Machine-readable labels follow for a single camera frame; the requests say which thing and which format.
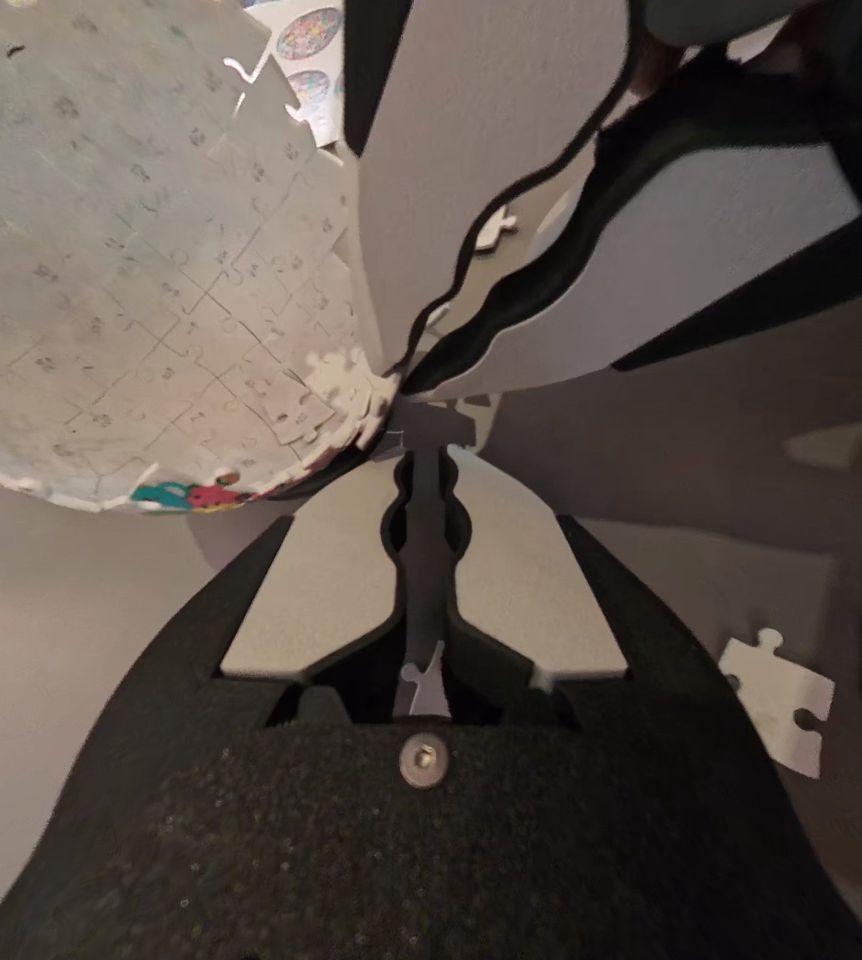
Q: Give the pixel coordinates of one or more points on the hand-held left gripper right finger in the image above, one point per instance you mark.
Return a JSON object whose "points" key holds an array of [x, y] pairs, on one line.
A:
{"points": [[536, 600]]}

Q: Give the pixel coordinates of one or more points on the colourful puzzle ball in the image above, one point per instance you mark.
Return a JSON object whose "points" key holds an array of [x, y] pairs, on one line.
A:
{"points": [[131, 255]]}

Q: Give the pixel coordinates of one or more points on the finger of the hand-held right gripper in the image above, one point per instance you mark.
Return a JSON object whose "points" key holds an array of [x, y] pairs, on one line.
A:
{"points": [[701, 240], [476, 120]]}

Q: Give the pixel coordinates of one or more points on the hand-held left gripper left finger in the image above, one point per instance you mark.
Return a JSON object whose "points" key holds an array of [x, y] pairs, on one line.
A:
{"points": [[311, 600]]}

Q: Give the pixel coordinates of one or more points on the white puzzle piece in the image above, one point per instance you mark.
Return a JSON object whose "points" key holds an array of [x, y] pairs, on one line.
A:
{"points": [[776, 698], [497, 228], [431, 425], [427, 690]]}

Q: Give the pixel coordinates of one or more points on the puzzle instruction leaflet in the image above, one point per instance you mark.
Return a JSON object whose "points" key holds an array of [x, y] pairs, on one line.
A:
{"points": [[311, 60]]}

